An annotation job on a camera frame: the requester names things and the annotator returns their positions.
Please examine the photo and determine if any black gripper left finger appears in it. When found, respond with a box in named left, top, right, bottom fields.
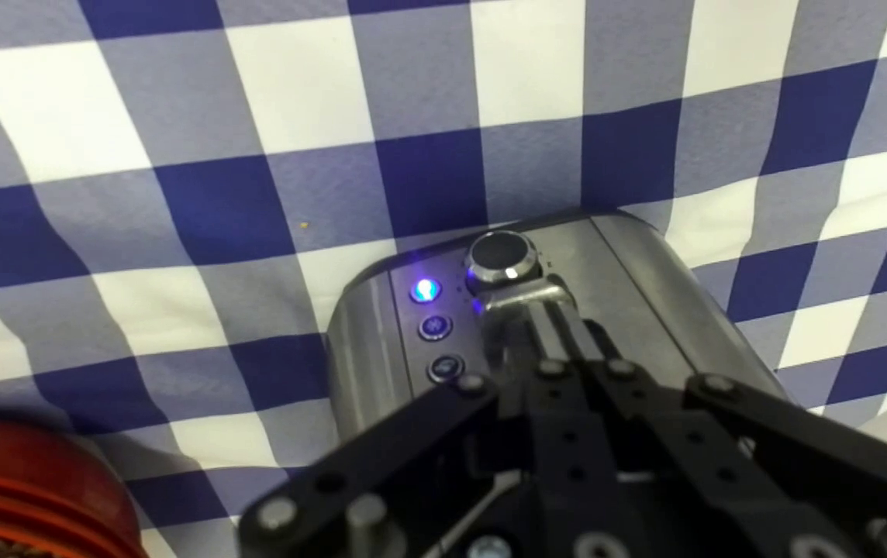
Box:
left=240, top=307, right=622, bottom=558

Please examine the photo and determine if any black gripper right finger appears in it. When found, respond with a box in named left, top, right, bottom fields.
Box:
left=569, top=322, right=887, bottom=558

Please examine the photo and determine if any stainless steel toaster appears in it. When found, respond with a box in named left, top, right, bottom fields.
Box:
left=330, top=215, right=778, bottom=442

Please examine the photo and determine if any blue white checkered tablecloth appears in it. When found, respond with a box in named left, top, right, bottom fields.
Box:
left=0, top=0, right=887, bottom=558

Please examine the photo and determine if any red round container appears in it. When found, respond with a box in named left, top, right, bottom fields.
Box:
left=0, top=420, right=147, bottom=558

